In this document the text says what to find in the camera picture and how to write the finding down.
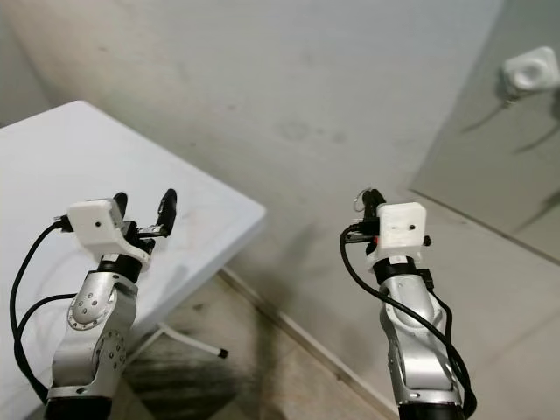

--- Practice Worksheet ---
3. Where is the white table leg black cap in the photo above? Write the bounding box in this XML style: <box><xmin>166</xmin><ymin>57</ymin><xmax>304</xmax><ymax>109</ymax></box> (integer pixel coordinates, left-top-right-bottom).
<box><xmin>150</xmin><ymin>325</ymin><xmax>229</xmax><ymax>361</ymax></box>

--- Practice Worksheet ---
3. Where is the white marble baseboard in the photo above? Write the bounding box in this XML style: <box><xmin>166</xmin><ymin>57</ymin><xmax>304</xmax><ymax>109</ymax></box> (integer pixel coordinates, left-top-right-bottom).
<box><xmin>215</xmin><ymin>264</ymin><xmax>403</xmax><ymax>420</ymax></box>

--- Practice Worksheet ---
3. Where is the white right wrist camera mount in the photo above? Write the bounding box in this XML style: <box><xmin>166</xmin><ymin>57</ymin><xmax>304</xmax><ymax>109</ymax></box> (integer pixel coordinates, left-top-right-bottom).
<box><xmin>365</xmin><ymin>202</ymin><xmax>429</xmax><ymax>266</ymax></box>

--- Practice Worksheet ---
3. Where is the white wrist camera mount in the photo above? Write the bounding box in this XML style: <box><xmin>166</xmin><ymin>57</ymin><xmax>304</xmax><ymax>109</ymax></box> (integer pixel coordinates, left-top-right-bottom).
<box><xmin>67</xmin><ymin>199</ymin><xmax>152</xmax><ymax>267</ymax></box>
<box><xmin>365</xmin><ymin>202</ymin><xmax>429</xmax><ymax>266</ymax></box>

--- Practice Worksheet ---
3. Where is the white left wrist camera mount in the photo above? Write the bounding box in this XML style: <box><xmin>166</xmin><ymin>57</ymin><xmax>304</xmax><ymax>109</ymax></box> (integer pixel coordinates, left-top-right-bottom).
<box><xmin>67</xmin><ymin>199</ymin><xmax>152</xmax><ymax>267</ymax></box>

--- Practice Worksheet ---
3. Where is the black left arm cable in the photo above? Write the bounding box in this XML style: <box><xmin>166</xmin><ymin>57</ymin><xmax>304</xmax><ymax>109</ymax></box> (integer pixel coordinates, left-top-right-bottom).
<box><xmin>8</xmin><ymin>217</ymin><xmax>78</xmax><ymax>405</ymax></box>
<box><xmin>21</xmin><ymin>293</ymin><xmax>81</xmax><ymax>368</ymax></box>

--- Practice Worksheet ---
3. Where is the white wall hook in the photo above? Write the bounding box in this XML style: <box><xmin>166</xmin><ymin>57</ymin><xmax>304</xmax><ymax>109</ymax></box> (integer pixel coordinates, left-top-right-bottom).
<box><xmin>500</xmin><ymin>47</ymin><xmax>560</xmax><ymax>100</ymax></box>

